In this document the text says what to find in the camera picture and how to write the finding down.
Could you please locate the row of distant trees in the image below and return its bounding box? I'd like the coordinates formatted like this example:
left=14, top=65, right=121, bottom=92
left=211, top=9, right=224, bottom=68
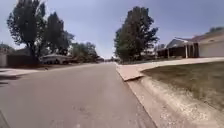
left=69, top=41, right=100, bottom=63

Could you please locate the tall dark roadside tree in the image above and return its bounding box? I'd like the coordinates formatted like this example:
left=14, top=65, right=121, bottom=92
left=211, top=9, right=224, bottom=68
left=113, top=5, right=160, bottom=63

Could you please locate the grey asphalt road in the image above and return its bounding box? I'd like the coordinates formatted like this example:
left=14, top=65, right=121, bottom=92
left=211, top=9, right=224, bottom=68
left=0, top=62, right=158, bottom=128

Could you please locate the pale parked vehicle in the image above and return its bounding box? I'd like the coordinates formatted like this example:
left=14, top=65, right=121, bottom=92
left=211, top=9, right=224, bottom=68
left=38, top=53, right=72, bottom=65

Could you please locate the dark bushy tree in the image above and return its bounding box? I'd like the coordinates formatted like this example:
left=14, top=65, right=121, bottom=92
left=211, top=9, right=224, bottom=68
left=43, top=11, right=76, bottom=57

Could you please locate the concrete kerb and gutter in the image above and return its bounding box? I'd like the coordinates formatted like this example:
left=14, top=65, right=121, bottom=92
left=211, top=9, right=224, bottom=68
left=125, top=75, right=224, bottom=128

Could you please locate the dry grass verge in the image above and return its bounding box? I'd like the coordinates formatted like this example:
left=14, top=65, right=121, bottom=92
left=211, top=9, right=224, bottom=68
left=141, top=61, right=224, bottom=112

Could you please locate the dark wooden fence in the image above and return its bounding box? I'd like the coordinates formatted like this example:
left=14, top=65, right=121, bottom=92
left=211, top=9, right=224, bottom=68
left=0, top=53, right=40, bottom=68

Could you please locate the tall tree with trunk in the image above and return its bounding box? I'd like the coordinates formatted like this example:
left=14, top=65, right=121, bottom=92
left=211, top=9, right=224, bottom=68
left=6, top=0, right=47, bottom=58

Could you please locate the house with porch and garage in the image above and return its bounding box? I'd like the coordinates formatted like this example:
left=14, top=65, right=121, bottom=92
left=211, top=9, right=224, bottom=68
left=155, top=27, right=224, bottom=60

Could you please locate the pale pavement across road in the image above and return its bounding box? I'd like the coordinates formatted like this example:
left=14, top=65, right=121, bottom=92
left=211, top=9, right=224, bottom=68
left=0, top=67, right=43, bottom=80

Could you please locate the low tree behind fence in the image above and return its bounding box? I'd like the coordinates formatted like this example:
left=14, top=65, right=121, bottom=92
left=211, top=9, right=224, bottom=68
left=0, top=43, right=16, bottom=55

